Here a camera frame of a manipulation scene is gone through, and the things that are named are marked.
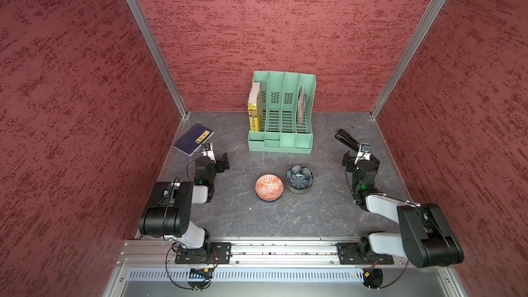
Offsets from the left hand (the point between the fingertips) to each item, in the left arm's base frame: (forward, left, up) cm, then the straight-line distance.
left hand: (216, 157), depth 95 cm
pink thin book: (+25, -41, +6) cm, 49 cm away
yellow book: (+14, -17, +18) cm, 29 cm away
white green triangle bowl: (-17, -36, +2) cm, 40 cm away
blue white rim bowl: (-21, -26, 0) cm, 33 cm away
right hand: (-1, -65, +5) cm, 65 cm away
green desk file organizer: (+36, -36, -4) cm, 51 cm away
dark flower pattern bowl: (-11, -38, 0) cm, 40 cm away
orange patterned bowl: (-14, -25, -2) cm, 29 cm away
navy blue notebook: (+17, +15, -5) cm, 24 cm away
